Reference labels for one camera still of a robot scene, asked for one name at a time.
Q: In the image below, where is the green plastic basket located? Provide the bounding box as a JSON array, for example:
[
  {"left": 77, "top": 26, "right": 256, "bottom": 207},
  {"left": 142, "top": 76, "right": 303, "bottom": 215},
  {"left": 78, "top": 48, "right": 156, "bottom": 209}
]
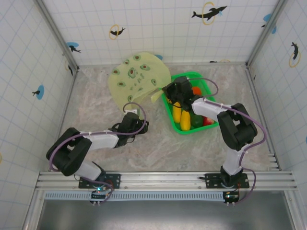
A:
[{"left": 161, "top": 71, "right": 219, "bottom": 135}]

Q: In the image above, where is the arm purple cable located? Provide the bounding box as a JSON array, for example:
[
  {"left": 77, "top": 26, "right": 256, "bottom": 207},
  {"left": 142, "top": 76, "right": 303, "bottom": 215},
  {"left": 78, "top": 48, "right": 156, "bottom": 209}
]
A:
[
  {"left": 187, "top": 77, "right": 267, "bottom": 206},
  {"left": 48, "top": 102, "right": 147, "bottom": 171}
]

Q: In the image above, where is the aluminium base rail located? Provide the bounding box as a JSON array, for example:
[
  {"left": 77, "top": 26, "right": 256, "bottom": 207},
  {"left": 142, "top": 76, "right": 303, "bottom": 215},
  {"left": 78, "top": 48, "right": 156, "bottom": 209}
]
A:
[{"left": 35, "top": 170, "right": 298, "bottom": 191}]

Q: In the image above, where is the aluminium side frame rail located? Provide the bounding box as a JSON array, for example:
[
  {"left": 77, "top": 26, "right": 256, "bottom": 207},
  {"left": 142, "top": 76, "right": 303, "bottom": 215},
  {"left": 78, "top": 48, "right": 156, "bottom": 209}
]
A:
[
  {"left": 246, "top": 64, "right": 282, "bottom": 171},
  {"left": 35, "top": 68, "right": 80, "bottom": 173}
]

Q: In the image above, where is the aluminium corner post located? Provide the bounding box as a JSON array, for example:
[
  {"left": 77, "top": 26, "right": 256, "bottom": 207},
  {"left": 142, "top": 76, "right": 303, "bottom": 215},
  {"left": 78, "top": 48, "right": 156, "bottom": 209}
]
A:
[
  {"left": 246, "top": 0, "right": 287, "bottom": 69},
  {"left": 33, "top": 0, "right": 80, "bottom": 72}
]

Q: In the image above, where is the grey metal panel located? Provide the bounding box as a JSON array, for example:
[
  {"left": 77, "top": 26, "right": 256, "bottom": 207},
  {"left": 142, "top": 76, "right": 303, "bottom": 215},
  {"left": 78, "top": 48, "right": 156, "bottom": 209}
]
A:
[{"left": 35, "top": 200, "right": 297, "bottom": 230}]

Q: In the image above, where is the white slotted cable duct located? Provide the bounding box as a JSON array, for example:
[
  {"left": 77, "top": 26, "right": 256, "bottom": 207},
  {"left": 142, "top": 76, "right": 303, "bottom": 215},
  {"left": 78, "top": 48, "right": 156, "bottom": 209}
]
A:
[{"left": 44, "top": 191, "right": 227, "bottom": 201}]

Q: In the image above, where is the long aluminium frame rail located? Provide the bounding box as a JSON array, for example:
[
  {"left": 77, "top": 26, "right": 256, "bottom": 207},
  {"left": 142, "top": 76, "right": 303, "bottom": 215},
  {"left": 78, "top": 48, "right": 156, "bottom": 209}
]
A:
[{"left": 77, "top": 61, "right": 249, "bottom": 68}]

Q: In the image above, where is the green round fake fruit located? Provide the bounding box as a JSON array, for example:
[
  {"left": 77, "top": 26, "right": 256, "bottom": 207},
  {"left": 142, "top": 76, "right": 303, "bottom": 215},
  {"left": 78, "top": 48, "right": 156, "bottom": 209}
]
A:
[{"left": 190, "top": 114, "right": 204, "bottom": 129}]

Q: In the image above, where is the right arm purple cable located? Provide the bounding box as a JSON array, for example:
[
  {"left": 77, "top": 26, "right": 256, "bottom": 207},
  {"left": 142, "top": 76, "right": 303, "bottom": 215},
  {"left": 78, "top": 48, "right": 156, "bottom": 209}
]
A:
[{"left": 187, "top": 77, "right": 267, "bottom": 206}]

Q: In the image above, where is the long yellow fake fruit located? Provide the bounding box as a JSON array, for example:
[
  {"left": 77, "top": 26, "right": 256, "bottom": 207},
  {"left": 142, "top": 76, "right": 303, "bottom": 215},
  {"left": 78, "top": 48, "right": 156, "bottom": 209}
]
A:
[
  {"left": 172, "top": 102, "right": 182, "bottom": 124},
  {"left": 180, "top": 109, "right": 191, "bottom": 131}
]

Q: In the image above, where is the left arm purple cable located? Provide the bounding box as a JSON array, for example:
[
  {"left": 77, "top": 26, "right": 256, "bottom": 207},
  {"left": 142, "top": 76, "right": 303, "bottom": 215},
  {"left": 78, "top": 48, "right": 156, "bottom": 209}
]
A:
[{"left": 48, "top": 102, "right": 147, "bottom": 171}]

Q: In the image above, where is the yellow avocado print plastic bag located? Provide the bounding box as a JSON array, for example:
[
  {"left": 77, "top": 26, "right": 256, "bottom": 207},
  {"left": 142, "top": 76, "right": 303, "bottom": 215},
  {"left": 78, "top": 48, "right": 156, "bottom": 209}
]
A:
[{"left": 107, "top": 51, "right": 172, "bottom": 112}]

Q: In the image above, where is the large dolphin yellow ring sticker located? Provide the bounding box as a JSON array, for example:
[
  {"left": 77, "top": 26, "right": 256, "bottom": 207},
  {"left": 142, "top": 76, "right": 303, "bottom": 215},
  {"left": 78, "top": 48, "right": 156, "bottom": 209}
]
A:
[{"left": 191, "top": 1, "right": 228, "bottom": 26}]

